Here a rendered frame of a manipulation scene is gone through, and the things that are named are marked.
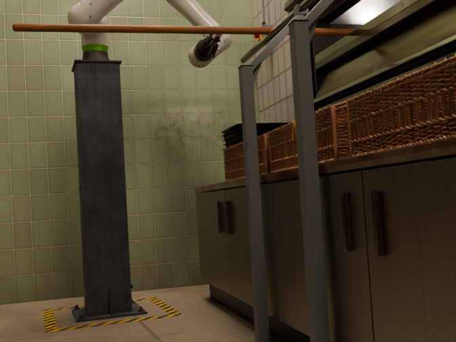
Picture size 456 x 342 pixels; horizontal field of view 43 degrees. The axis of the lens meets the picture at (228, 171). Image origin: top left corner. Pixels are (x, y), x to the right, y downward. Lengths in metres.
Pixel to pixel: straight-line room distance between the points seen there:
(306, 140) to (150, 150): 2.11
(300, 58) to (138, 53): 2.18
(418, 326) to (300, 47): 0.75
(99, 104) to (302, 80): 1.47
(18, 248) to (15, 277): 0.16
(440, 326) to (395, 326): 0.15
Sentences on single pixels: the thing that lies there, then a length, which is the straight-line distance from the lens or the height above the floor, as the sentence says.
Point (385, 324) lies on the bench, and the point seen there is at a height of 0.21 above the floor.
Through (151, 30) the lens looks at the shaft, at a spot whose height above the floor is 1.18.
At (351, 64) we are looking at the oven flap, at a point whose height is 1.05.
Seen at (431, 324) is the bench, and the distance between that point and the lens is 1.16.
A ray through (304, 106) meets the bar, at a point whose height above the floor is 0.73.
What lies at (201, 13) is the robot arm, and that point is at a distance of 2.84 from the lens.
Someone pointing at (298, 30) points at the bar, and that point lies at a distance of 1.54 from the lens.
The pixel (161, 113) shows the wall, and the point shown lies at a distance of 3.55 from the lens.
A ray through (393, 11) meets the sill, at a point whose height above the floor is 1.16.
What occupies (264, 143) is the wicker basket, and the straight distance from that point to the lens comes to 2.10.
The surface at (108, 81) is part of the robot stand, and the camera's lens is 2.83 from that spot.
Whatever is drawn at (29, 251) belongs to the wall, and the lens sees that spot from 3.48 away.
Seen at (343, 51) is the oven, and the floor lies 1.12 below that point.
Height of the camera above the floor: 0.49
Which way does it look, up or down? 3 degrees up
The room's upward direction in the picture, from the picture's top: 3 degrees counter-clockwise
